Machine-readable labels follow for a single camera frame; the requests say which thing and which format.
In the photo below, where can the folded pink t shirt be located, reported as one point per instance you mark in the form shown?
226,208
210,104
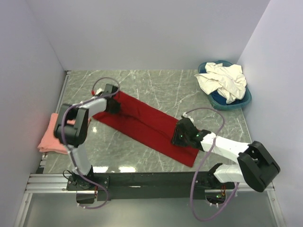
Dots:
49,142

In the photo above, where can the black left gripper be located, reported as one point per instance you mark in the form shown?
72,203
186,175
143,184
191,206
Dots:
118,106

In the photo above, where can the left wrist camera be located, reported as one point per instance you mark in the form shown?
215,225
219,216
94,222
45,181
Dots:
98,91

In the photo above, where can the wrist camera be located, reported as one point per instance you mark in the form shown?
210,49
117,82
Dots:
185,115
98,91

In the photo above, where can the blue t shirt in basket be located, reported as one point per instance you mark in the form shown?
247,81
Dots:
222,100

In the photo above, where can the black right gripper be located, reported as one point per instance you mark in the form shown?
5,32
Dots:
175,139

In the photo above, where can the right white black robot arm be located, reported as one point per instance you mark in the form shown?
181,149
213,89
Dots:
253,164

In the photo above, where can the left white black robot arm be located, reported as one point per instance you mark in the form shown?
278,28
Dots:
71,130

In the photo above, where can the white crumpled t shirt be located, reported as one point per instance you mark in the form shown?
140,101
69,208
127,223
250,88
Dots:
228,81

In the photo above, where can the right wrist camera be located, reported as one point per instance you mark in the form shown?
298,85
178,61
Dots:
185,115

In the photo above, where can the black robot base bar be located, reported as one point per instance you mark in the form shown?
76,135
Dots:
133,185

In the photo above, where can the teal plastic laundry basket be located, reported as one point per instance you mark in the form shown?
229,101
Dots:
246,99

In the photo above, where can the red t shirt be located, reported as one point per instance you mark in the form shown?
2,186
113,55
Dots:
148,126

